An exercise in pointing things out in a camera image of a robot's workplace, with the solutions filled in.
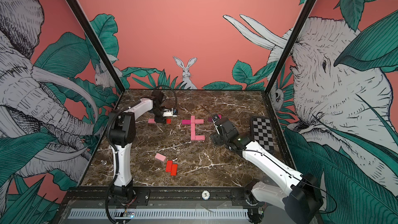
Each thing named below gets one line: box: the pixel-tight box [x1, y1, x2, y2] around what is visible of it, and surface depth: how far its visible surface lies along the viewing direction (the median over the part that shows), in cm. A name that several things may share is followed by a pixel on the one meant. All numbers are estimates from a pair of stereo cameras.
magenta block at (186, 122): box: [181, 119, 191, 125], surface depth 103 cm
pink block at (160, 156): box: [154, 152, 167, 162], surface depth 88 cm
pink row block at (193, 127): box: [190, 122, 196, 133], surface depth 101 cm
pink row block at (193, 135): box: [190, 130, 196, 141], surface depth 97 cm
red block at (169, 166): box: [165, 160, 173, 173], surface depth 85 cm
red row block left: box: [171, 163, 178, 176], surface depth 83 cm
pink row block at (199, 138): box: [194, 135, 206, 141], surface depth 96 cm
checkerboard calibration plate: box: [250, 116, 275, 151], surface depth 100 cm
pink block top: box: [194, 119, 205, 124], surface depth 104 cm
